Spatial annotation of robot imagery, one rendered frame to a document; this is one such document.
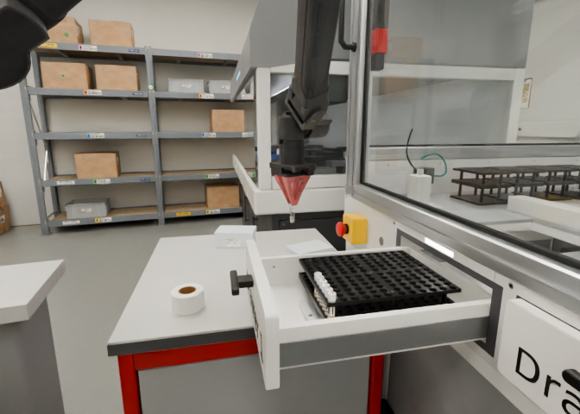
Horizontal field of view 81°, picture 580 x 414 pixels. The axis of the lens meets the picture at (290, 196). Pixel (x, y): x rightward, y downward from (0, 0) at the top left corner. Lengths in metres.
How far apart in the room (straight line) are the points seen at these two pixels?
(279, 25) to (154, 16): 3.56
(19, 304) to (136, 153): 3.82
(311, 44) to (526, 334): 0.50
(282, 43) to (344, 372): 1.09
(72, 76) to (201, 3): 1.75
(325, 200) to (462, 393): 0.89
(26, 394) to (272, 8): 1.36
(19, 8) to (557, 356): 0.64
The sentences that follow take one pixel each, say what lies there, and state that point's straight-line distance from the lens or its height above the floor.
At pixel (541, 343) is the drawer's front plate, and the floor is 0.90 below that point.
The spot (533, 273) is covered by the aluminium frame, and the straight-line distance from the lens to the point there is 0.54.
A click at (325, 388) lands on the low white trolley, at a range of 0.88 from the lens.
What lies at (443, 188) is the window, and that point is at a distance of 0.68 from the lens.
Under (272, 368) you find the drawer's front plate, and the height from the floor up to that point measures 0.85.
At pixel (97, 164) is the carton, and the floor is 0.74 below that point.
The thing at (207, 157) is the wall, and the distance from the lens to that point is 4.70.
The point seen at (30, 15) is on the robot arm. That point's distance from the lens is 0.40.
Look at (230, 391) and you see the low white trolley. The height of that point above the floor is 0.60.
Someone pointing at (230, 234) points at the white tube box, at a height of 0.81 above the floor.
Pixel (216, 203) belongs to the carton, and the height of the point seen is 0.20.
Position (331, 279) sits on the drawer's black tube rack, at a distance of 0.59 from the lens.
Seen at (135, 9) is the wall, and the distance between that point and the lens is 4.87.
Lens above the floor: 1.15
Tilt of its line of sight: 12 degrees down
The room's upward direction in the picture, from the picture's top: straight up
